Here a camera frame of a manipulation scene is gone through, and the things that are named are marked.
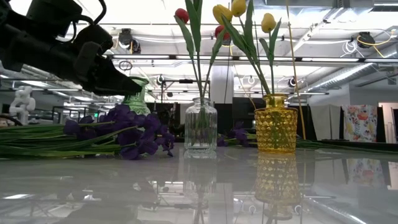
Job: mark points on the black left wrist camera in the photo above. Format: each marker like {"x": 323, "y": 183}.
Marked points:
{"x": 93, "y": 37}

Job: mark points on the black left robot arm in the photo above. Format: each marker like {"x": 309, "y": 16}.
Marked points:
{"x": 53, "y": 15}

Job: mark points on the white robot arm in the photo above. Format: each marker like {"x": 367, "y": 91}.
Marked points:
{"x": 22, "y": 102}

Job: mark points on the yellow artificial tulip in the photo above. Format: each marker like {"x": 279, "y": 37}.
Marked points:
{"x": 221, "y": 14}
{"x": 238, "y": 7}
{"x": 268, "y": 23}

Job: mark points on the clear glass vase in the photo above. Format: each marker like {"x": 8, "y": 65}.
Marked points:
{"x": 200, "y": 124}

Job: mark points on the floral patterned cloth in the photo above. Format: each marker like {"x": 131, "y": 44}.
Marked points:
{"x": 360, "y": 123}

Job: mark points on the black partition panel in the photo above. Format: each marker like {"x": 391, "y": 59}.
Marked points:
{"x": 241, "y": 110}

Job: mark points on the green glass vase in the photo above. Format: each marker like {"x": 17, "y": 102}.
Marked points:
{"x": 136, "y": 104}

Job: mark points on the plain white cloth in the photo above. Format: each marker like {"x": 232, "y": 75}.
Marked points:
{"x": 325, "y": 121}

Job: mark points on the amber glass vase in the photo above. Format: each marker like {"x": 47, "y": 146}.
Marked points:
{"x": 276, "y": 130}

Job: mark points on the purple artificial flower bunch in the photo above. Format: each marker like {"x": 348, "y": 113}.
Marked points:
{"x": 239, "y": 133}
{"x": 124, "y": 119}

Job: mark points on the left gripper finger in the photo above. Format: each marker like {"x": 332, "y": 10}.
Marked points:
{"x": 112, "y": 81}

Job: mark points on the white building column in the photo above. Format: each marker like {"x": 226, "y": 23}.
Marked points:
{"x": 224, "y": 84}

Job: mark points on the white door panel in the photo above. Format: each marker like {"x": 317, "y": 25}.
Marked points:
{"x": 385, "y": 124}

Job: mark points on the long ceiling light bar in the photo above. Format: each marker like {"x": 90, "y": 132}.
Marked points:
{"x": 155, "y": 57}

